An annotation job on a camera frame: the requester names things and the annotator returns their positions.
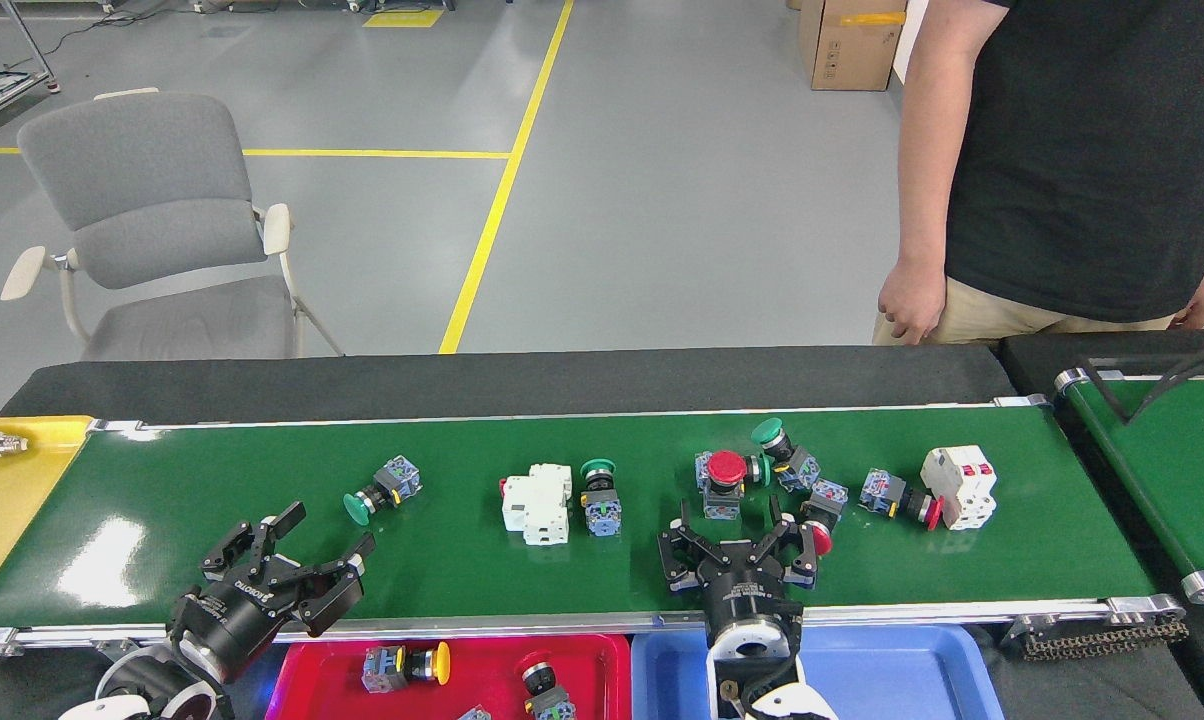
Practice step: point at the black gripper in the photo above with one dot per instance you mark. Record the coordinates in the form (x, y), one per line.
(752, 595)
(232, 620)

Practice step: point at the yellow push button switch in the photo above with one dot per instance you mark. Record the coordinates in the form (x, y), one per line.
(382, 668)

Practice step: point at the white circuit breaker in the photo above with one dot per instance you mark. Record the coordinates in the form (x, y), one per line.
(962, 490)
(537, 505)

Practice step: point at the person's right forearm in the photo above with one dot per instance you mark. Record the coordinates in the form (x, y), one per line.
(927, 190)

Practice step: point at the long green conveyor belt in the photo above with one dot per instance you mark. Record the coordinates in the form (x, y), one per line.
(462, 580)

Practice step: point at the blue plastic tray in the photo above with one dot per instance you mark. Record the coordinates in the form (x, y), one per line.
(902, 680)

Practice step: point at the red plastic tray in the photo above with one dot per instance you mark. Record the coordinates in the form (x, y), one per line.
(482, 670)

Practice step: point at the short green conveyor belt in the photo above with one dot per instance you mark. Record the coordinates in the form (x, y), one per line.
(1182, 470)

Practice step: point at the person's right hand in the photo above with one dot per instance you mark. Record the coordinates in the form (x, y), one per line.
(912, 300)

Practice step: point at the yellow plastic bin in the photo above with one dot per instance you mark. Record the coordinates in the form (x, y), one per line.
(12, 520)

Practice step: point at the grey padded chair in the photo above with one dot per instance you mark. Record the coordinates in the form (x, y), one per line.
(152, 180)

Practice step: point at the brown cardboard box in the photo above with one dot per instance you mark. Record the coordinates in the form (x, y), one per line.
(852, 55)

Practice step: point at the person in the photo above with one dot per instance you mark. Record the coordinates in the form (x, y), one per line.
(1092, 150)

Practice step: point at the metal wheeled rack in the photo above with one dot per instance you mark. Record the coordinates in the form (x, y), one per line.
(53, 84)

